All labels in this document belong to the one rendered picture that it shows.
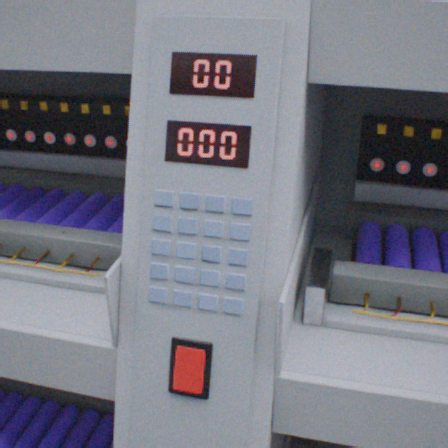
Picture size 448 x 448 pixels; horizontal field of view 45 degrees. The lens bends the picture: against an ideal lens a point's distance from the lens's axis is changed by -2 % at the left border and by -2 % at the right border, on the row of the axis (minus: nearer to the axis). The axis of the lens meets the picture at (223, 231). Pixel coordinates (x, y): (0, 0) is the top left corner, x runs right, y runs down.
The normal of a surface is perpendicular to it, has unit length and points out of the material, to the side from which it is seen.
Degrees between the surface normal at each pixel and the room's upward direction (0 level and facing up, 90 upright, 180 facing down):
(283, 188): 90
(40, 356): 109
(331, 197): 90
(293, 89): 90
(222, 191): 90
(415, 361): 20
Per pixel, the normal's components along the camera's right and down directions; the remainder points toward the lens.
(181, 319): -0.23, 0.13
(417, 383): 0.00, -0.88
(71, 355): -0.25, 0.45
